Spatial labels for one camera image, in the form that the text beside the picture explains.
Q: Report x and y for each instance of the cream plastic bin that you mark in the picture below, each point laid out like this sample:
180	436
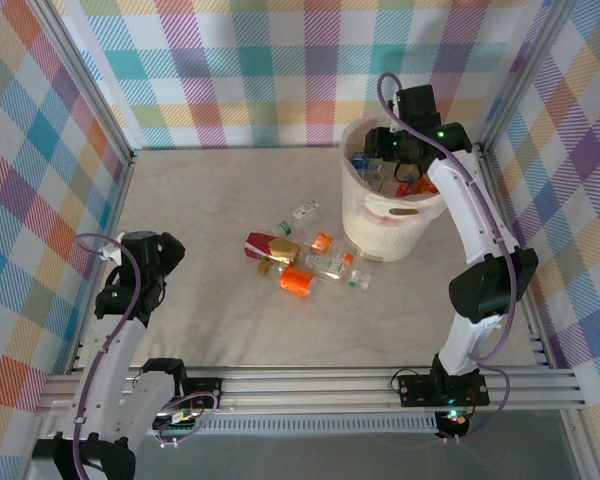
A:
375	240

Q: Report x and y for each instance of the green-banded white-capped clear bottle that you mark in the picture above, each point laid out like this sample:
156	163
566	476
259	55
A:
285	228

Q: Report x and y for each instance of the small clear bottle green label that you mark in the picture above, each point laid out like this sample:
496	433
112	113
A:
360	281

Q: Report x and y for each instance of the clear bottle green white label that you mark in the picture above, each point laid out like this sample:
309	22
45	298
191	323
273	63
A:
327	265

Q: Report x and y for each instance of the orange label bottle gold cap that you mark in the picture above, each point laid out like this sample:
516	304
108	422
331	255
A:
296	281

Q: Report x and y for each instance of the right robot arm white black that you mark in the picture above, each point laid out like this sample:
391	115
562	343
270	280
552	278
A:
465	210

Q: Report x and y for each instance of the small bottle white round label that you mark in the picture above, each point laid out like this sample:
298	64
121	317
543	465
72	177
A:
306	210

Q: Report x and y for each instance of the orange-label orange-capped clear bottle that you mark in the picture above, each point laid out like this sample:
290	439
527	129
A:
322	243

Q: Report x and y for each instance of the green controller board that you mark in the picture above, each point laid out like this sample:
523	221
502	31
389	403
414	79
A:
177	425

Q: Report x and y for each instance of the controller board with lit LED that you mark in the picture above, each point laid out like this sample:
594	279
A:
452	420

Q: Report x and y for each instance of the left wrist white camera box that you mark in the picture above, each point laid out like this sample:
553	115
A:
112	251

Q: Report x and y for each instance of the aluminium frame post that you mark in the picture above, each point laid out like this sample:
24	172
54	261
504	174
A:
80	80
530	70

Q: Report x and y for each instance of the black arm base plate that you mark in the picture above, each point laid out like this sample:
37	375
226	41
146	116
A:
207	390
415	390

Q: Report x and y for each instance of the long aluminium base rail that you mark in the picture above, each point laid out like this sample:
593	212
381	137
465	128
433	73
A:
305	392

